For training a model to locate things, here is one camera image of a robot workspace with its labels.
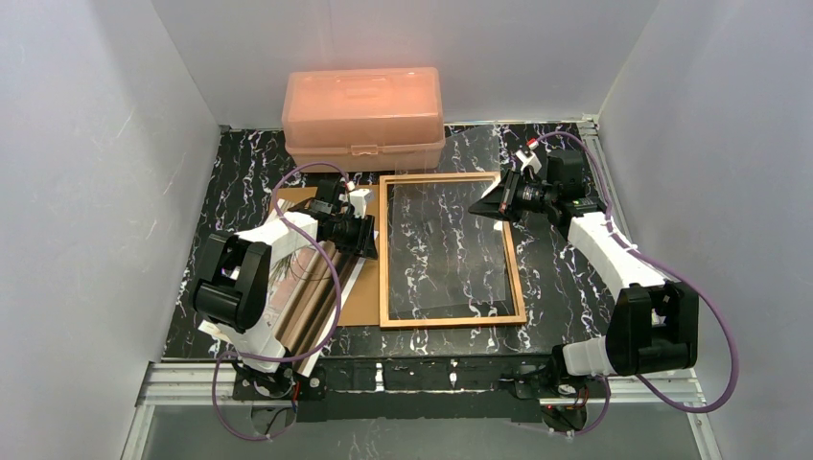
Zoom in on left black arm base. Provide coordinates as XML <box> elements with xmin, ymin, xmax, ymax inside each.
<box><xmin>232</xmin><ymin>365</ymin><xmax>327</xmax><ymax>402</ymax></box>

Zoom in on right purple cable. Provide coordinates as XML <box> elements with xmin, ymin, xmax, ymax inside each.
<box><xmin>533</xmin><ymin>129</ymin><xmax>741</xmax><ymax>438</ymax></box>

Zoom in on aluminium front rail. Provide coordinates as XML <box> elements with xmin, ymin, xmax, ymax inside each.
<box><xmin>135</xmin><ymin>358</ymin><xmax>707</xmax><ymax>407</ymax></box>

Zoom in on pink plastic storage box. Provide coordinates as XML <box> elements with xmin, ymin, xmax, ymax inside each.
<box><xmin>282</xmin><ymin>67</ymin><xmax>446</xmax><ymax>173</ymax></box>

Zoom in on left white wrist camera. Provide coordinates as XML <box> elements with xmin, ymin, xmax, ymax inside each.
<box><xmin>347</xmin><ymin>188</ymin><xmax>374</xmax><ymax>219</ymax></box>

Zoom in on clear acrylic sheet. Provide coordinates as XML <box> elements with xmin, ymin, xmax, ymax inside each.
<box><xmin>386</xmin><ymin>126</ymin><xmax>515</xmax><ymax>320</ymax></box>

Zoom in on purple cable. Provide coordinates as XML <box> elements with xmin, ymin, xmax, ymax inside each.
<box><xmin>533</xmin><ymin>129</ymin><xmax>741</xmax><ymax>438</ymax></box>
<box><xmin>210</xmin><ymin>161</ymin><xmax>354</xmax><ymax>444</ymax></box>

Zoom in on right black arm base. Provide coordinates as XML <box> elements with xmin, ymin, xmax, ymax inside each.
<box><xmin>504</xmin><ymin>364</ymin><xmax>608</xmax><ymax>406</ymax></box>

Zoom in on brown cardboard backing board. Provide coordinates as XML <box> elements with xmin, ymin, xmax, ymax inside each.
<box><xmin>277</xmin><ymin>185</ymin><xmax>381</xmax><ymax>327</ymax></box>

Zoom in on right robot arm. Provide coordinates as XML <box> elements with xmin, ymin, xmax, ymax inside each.
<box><xmin>469</xmin><ymin>150</ymin><xmax>699</xmax><ymax>383</ymax></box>

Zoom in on brown wooden picture frame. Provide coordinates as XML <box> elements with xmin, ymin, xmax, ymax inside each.
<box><xmin>378</xmin><ymin>173</ymin><xmax>527</xmax><ymax>329</ymax></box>

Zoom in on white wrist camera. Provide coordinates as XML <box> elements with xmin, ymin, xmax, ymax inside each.
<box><xmin>514</xmin><ymin>149</ymin><xmax>542</xmax><ymax>175</ymax></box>
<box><xmin>347</xmin><ymin>188</ymin><xmax>374</xmax><ymax>219</ymax></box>

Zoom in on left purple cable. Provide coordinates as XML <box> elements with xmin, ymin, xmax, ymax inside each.
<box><xmin>210</xmin><ymin>161</ymin><xmax>354</xmax><ymax>444</ymax></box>

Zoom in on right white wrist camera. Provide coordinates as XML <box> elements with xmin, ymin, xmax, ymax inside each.
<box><xmin>514</xmin><ymin>149</ymin><xmax>542</xmax><ymax>175</ymax></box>

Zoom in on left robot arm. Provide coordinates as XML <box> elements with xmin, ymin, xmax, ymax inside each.
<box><xmin>190</xmin><ymin>180</ymin><xmax>378</xmax><ymax>373</ymax></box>

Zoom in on window and plant photo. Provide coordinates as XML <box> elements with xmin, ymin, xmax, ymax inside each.
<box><xmin>197</xmin><ymin>197</ymin><xmax>366</xmax><ymax>379</ymax></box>

